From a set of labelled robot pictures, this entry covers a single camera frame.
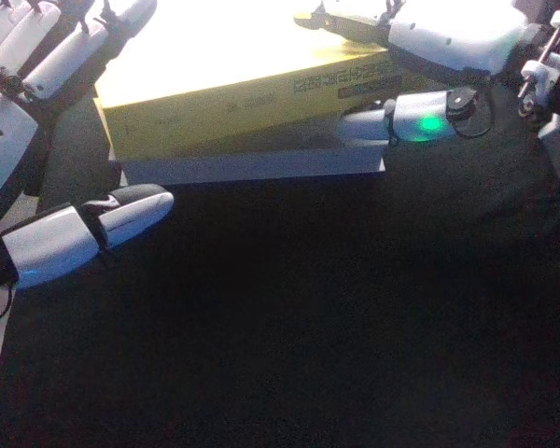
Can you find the white hardcover book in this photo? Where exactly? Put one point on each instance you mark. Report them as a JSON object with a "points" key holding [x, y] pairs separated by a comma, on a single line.
{"points": [[242, 168]]}

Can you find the yellow hardcover book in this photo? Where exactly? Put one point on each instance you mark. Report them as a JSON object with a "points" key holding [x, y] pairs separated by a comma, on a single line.
{"points": [[214, 116]]}

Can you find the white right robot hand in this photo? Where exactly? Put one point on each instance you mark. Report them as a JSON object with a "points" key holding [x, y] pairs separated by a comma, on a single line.
{"points": [[51, 242]]}

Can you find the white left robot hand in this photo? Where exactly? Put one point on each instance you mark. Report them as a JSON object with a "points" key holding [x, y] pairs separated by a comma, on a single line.
{"points": [[452, 32]]}

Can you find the black table cloth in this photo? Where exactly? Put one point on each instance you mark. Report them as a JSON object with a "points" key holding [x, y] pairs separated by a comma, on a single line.
{"points": [[308, 326]]}

